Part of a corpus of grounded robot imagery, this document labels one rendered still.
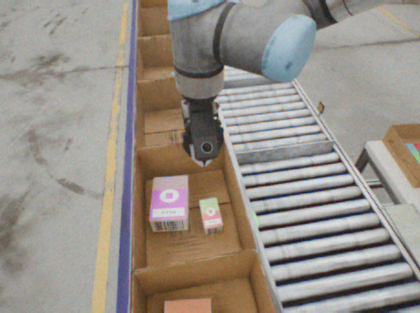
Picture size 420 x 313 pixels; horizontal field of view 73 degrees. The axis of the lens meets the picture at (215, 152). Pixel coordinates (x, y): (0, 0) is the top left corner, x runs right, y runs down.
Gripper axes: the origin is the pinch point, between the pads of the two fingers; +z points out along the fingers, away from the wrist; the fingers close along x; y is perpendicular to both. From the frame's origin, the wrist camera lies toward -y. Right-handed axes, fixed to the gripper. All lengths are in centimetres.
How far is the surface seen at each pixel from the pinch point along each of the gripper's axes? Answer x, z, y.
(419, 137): -109, 42, 32
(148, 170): 15.9, 25.3, 22.6
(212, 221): -2.0, 25.7, -0.7
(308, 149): -53, 41, 35
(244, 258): -6.5, 17.0, -17.1
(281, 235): -27, 44, -1
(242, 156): -23, 41, 36
